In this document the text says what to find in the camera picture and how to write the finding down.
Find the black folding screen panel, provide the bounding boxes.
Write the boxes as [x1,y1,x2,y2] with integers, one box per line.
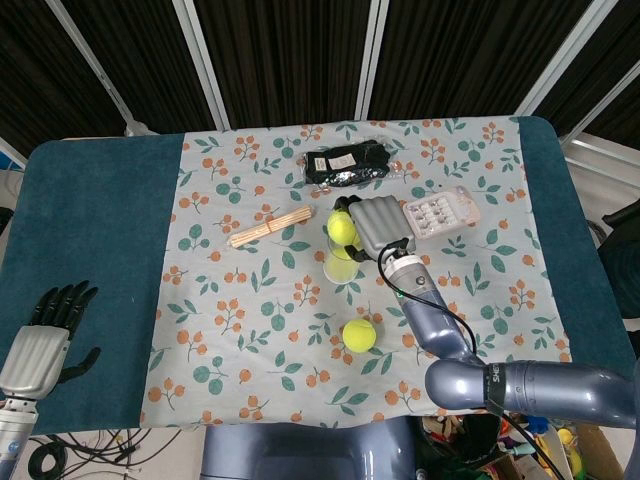
[62,0,231,135]
[0,0,144,159]
[367,0,616,122]
[192,0,374,129]
[534,0,640,151]

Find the dark office chair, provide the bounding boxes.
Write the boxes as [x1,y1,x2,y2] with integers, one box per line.
[597,202,640,321]

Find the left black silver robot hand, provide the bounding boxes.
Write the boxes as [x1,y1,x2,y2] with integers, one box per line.
[0,280,101,401]

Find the black floor cables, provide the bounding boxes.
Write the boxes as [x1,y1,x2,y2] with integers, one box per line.
[27,428,182,480]

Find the bundle of wooden sticks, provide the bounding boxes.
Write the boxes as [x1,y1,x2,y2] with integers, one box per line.
[228,205,316,249]

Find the clear plastic cup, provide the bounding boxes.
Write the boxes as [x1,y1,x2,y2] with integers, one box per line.
[323,234,360,285]

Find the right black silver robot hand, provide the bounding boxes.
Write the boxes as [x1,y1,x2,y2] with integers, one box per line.
[333,195,420,264]

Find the floral print tablecloth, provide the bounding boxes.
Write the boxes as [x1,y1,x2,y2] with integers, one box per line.
[139,117,574,431]

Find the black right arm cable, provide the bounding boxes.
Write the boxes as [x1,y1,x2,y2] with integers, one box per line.
[377,242,490,362]

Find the blue-grey robot torso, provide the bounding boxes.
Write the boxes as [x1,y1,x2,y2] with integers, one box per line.
[199,415,419,480]

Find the yellow tennis ball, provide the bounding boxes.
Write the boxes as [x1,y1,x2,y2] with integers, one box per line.
[326,209,359,247]
[342,318,377,354]

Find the bin of colourful toys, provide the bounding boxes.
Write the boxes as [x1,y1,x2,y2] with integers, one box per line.
[419,410,594,480]

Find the black gloves in plastic bag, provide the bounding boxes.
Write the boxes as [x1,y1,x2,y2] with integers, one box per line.
[299,141,404,194]

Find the pink earring blister pack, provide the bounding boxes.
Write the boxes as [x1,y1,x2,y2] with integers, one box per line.
[402,185,483,242]

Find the teal table cover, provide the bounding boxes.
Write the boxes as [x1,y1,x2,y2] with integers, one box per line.
[0,115,639,437]

